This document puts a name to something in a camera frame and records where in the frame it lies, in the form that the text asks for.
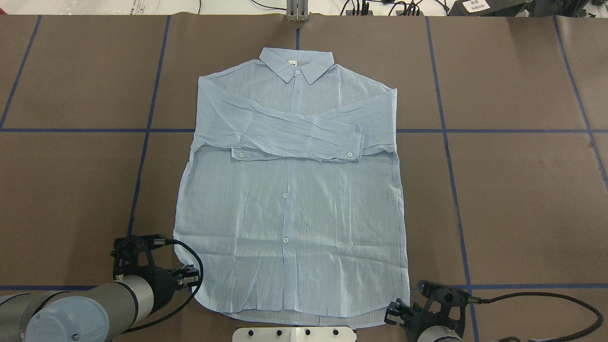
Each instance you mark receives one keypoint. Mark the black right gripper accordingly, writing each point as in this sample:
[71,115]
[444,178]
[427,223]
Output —
[424,322]

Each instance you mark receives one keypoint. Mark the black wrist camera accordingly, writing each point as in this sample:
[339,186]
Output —
[133,256]
[441,297]

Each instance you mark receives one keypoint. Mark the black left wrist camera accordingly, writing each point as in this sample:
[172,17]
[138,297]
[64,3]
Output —
[133,256]

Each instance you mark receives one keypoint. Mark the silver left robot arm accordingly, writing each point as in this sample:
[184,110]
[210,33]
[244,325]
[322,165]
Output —
[96,315]

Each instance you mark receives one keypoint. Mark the light blue button shirt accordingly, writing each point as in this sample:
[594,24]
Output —
[292,195]

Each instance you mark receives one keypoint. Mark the aluminium frame post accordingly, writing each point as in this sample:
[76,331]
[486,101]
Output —
[297,10]

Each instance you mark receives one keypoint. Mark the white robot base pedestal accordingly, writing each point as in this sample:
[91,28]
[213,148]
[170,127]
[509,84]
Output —
[295,334]

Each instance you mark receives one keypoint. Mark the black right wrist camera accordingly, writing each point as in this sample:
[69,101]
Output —
[441,297]

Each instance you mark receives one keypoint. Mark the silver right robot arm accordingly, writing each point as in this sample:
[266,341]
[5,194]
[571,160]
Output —
[434,321]

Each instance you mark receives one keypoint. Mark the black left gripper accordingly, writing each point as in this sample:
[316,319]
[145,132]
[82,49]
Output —
[160,281]

